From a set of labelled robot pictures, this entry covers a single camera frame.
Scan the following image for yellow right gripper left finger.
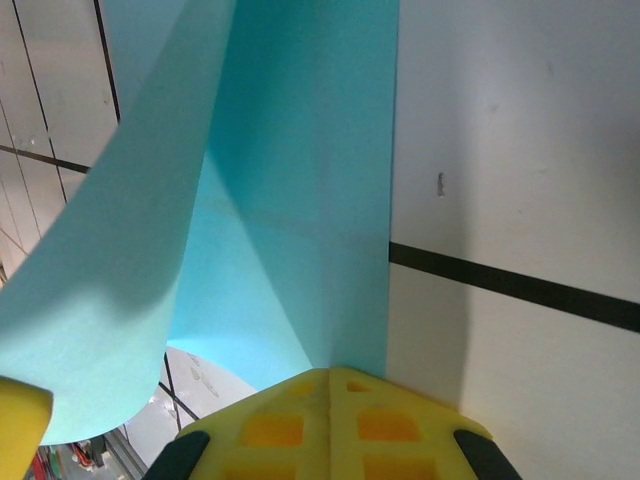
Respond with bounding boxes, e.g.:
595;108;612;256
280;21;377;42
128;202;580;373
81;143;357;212
177;368;331;480

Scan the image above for light blue cloth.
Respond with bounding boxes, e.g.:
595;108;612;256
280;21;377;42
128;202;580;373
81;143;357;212
0;0;401;446

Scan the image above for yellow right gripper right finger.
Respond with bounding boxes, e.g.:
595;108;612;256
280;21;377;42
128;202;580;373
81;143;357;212
330;367;494;480

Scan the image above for aluminium front rail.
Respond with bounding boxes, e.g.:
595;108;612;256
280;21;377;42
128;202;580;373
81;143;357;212
102;428;151;480

